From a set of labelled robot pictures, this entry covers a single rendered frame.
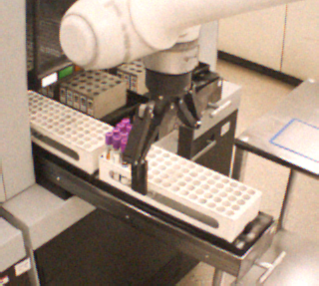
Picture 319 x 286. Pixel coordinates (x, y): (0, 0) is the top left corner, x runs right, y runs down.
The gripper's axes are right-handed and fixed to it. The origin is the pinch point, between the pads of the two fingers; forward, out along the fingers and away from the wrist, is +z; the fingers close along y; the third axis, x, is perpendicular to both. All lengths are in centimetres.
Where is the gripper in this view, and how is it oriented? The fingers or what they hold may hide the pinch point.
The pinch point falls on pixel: (162, 169)
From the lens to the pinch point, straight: 100.2
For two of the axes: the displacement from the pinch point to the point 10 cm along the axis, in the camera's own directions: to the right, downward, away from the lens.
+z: -0.4, 8.6, 5.1
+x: -8.0, -3.4, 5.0
